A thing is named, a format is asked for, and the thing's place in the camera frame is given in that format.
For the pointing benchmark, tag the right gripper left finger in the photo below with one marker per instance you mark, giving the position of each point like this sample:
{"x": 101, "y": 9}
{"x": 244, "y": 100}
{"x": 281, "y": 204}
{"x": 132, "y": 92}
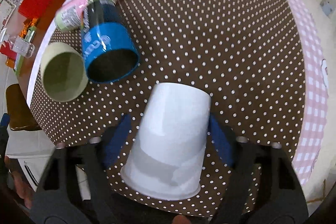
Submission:
{"x": 58, "y": 198}

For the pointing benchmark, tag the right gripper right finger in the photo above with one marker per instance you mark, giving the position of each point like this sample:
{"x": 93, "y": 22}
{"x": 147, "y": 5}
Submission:
{"x": 263, "y": 186}

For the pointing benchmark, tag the white paper cup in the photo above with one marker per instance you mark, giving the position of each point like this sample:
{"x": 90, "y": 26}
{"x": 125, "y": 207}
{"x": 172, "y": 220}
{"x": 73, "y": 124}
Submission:
{"x": 166, "y": 159}

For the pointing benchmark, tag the pale green cup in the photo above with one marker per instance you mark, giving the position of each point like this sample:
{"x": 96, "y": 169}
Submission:
{"x": 63, "y": 75}

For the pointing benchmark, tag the left hand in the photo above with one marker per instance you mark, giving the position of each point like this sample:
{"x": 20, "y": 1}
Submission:
{"x": 23, "y": 190}

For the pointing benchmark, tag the right hand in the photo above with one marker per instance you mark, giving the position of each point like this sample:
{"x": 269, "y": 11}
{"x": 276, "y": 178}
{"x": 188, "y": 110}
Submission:
{"x": 181, "y": 219}

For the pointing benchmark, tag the blue black cylinder can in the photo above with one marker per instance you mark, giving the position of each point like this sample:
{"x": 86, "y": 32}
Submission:
{"x": 108, "y": 51}

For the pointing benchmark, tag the clear spray bottle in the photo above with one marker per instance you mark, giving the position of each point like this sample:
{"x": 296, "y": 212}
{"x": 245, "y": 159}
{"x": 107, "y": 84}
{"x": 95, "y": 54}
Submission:
{"x": 19, "y": 45}

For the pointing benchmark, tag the red envelope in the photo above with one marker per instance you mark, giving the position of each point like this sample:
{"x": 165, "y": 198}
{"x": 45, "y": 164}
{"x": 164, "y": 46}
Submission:
{"x": 5, "y": 50}

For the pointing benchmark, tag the brown polka dot tablecloth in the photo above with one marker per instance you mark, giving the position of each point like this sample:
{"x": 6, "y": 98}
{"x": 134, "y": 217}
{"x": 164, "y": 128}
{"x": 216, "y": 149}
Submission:
{"x": 260, "y": 61}

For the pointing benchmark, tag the pink green cylinder can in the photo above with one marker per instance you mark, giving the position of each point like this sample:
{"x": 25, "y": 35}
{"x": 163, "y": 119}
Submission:
{"x": 69, "y": 16}

